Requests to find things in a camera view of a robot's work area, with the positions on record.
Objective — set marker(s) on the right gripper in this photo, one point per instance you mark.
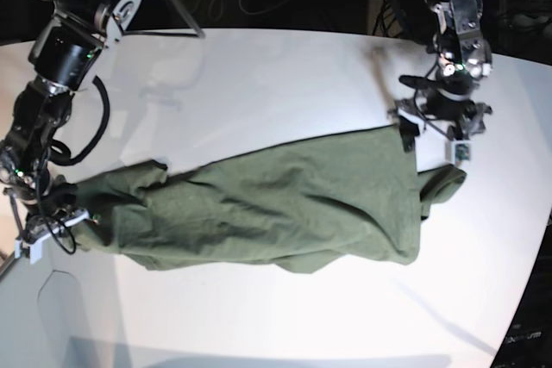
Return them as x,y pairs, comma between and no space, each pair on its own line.
41,226

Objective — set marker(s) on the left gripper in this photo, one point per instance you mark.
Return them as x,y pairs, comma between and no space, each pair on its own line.
449,118

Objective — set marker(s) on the olive green t-shirt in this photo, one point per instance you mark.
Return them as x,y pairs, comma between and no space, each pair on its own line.
299,205

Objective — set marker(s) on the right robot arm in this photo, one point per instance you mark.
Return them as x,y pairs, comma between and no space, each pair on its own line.
65,56

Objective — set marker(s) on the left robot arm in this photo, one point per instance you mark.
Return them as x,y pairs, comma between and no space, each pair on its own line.
442,98

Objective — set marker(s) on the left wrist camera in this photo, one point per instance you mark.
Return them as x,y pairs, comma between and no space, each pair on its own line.
458,152

